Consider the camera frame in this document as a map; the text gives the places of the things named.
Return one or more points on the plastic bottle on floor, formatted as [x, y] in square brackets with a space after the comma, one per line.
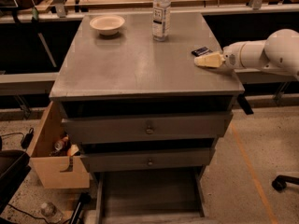
[51, 213]

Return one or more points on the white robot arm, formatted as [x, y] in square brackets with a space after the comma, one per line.
[278, 54]

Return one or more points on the black office chair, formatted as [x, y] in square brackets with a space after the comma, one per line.
[14, 167]

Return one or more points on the clear plastic water bottle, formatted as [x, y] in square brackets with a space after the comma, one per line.
[161, 19]

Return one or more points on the cardboard box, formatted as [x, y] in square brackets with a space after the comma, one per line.
[55, 172]

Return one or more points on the top grey drawer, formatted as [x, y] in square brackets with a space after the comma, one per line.
[121, 129]

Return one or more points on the dark blue rxbar wrapper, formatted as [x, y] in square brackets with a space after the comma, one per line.
[201, 51]

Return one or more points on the bottle inside cardboard box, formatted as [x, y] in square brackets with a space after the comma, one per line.
[61, 143]

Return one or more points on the middle grey drawer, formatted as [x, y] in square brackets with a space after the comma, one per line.
[144, 160]

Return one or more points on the bottom grey open drawer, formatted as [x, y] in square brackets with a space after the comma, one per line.
[158, 196]

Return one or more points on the white ceramic bowl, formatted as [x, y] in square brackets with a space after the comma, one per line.
[107, 24]

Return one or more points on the black chair caster base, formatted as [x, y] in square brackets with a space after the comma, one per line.
[281, 181]

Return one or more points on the black power adapter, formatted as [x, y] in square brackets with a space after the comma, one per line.
[25, 142]

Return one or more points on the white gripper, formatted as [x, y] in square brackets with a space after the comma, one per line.
[231, 59]

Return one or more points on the black tool on floor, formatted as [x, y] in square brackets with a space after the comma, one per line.
[84, 198]

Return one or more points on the grey metal drawer cabinet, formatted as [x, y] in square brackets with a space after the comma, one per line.
[131, 74]

